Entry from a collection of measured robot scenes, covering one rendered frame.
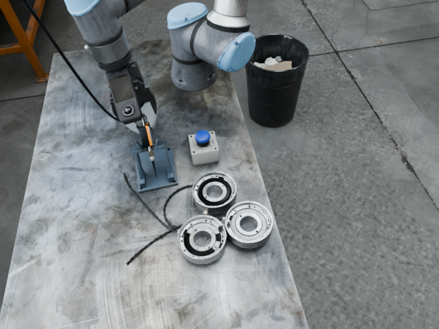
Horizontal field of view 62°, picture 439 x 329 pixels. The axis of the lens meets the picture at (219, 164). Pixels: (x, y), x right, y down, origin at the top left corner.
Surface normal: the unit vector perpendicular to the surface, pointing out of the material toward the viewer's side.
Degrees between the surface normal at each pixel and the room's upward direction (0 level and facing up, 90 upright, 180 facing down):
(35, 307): 0
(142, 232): 0
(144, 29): 0
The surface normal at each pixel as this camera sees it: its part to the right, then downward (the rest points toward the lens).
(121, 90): 0.01, -0.14
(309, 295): -0.05, -0.63
